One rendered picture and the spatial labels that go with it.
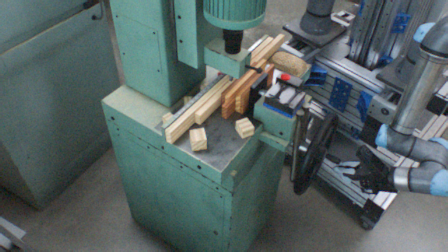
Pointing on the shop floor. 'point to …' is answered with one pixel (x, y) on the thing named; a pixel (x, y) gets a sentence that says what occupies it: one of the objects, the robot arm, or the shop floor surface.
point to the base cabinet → (194, 197)
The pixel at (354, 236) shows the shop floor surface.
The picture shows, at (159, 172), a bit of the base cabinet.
